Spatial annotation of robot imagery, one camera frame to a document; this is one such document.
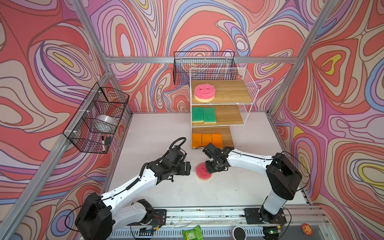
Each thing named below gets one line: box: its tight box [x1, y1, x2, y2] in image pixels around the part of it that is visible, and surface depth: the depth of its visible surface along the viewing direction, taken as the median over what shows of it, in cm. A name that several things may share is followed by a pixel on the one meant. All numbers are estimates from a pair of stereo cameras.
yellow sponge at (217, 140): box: [211, 133, 223, 148], surface depth 103 cm
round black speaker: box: [232, 226, 247, 240], surface depth 66 cm
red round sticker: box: [301, 223, 314, 236], surface depth 71 cm
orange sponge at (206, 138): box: [201, 133, 212, 146], surface depth 103 cm
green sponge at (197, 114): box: [192, 106, 204, 123], surface depth 85 cm
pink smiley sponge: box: [193, 83, 216, 103], surface depth 69 cm
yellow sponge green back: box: [203, 107, 217, 124], surface depth 84 cm
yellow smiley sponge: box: [196, 162, 213, 181], surface depth 86 cm
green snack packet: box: [182, 225, 204, 240], surface depth 70 cm
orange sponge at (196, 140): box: [192, 133, 202, 149], surface depth 103 cm
